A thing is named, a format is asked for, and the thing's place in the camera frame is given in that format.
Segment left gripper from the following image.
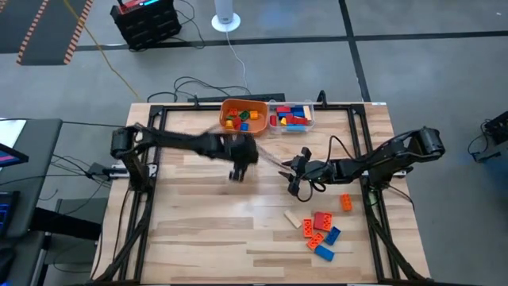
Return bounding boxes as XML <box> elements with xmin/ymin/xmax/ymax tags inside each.
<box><xmin>227</xmin><ymin>133</ymin><xmax>260</xmax><ymax>184</ymax></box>

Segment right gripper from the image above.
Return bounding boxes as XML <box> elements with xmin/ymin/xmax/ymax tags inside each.
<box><xmin>278</xmin><ymin>147</ymin><xmax>337</xmax><ymax>196</ymax></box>

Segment long dark blue plastic brick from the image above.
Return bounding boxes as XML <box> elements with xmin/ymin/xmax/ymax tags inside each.
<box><xmin>324</xmin><ymin>226</ymin><xmax>342</xmax><ymax>246</ymax></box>

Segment clear plastic container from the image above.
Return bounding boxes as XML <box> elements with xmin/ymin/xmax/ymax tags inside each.
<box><xmin>267</xmin><ymin>101</ymin><xmax>317</xmax><ymax>135</ymax></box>

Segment orange plastic bin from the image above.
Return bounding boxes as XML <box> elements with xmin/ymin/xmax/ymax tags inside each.
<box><xmin>219</xmin><ymin>99</ymin><xmax>269</xmax><ymax>137</ymax></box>

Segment white tower fan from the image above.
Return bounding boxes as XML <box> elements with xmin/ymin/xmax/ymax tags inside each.
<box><xmin>210</xmin><ymin>0</ymin><xmax>242</xmax><ymax>33</ymax></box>

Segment black plastic crate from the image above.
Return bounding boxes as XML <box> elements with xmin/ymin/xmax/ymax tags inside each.
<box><xmin>110</xmin><ymin>0</ymin><xmax>183</xmax><ymax>52</ymax></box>

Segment red electronic device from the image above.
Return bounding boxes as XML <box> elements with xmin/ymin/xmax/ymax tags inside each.
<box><xmin>117</xmin><ymin>0</ymin><xmax>167</xmax><ymax>15</ymax></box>

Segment black floor equipment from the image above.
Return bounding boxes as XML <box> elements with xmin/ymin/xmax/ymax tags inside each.
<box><xmin>467</xmin><ymin>110</ymin><xmax>508</xmax><ymax>164</ymax></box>

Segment dark grey desk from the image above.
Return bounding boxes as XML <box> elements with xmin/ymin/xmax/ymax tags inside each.
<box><xmin>0</xmin><ymin>118</ymin><xmax>64</xmax><ymax>239</ymax></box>

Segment tablet with pink screen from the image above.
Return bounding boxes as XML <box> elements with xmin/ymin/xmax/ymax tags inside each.
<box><xmin>0</xmin><ymin>142</ymin><xmax>30</xmax><ymax>168</ymax></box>

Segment black mat orange striped edge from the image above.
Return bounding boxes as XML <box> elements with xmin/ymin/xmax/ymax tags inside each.
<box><xmin>0</xmin><ymin>0</ymin><xmax>48</xmax><ymax>55</ymax></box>
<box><xmin>16</xmin><ymin>0</ymin><xmax>95</xmax><ymax>66</ymax></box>

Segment white sheet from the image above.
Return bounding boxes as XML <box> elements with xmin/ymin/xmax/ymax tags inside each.
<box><xmin>0</xmin><ymin>118</ymin><xmax>28</xmax><ymax>149</ymax></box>

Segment keyboard with blue lights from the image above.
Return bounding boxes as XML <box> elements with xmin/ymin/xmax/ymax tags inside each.
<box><xmin>0</xmin><ymin>190</ymin><xmax>21</xmax><ymax>239</ymax></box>

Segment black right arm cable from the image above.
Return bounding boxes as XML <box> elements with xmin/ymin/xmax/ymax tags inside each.
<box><xmin>295</xmin><ymin>134</ymin><xmax>358</xmax><ymax>203</ymax></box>

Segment black aluminium table frame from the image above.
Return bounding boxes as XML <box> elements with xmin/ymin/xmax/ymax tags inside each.
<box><xmin>90</xmin><ymin>90</ymin><xmax>429</xmax><ymax>285</ymax></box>

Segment black floor cables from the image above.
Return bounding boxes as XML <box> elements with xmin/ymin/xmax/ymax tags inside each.
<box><xmin>146</xmin><ymin>75</ymin><xmax>253</xmax><ymax>103</ymax></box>

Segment white power cable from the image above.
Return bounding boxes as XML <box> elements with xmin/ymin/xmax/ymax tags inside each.
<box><xmin>225</xmin><ymin>30</ymin><xmax>249</xmax><ymax>95</ymax></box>

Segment yellow cable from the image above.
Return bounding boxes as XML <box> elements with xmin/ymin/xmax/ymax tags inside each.
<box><xmin>62</xmin><ymin>0</ymin><xmax>142</xmax><ymax>102</ymax></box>

